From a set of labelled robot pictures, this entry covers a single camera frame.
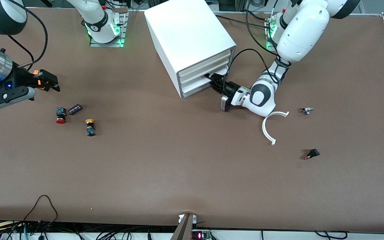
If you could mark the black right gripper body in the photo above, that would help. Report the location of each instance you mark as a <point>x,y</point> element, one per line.
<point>21,77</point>

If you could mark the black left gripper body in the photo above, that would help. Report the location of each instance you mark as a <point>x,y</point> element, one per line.
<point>229,88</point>

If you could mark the white plastic drawer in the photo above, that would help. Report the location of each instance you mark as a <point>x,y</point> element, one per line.
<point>195,87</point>
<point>195,69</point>
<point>195,78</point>

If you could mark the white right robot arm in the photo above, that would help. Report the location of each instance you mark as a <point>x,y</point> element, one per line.
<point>98,20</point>

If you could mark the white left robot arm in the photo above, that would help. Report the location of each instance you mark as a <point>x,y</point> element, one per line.
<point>298,33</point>

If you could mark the red push button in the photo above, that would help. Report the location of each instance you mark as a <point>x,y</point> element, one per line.
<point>61,120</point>

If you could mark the yellow push button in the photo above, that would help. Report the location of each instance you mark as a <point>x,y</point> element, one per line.
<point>90,128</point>

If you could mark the white drawer cabinet housing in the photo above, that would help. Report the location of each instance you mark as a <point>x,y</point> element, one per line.
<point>185,30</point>

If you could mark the black cylindrical capacitor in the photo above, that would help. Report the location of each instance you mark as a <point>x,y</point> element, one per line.
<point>75,109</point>

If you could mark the white curved plastic strip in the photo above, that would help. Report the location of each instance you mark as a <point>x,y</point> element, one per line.
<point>264,130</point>

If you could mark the small silver metal connector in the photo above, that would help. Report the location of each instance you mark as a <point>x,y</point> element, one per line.
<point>307,110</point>

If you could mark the small device with red display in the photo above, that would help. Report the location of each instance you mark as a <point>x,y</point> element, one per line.
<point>200,235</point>

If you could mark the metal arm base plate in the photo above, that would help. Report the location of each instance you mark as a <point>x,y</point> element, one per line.
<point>105,44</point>
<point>269,45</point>

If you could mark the black switch with red tip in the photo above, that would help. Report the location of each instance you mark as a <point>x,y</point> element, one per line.
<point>313,153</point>

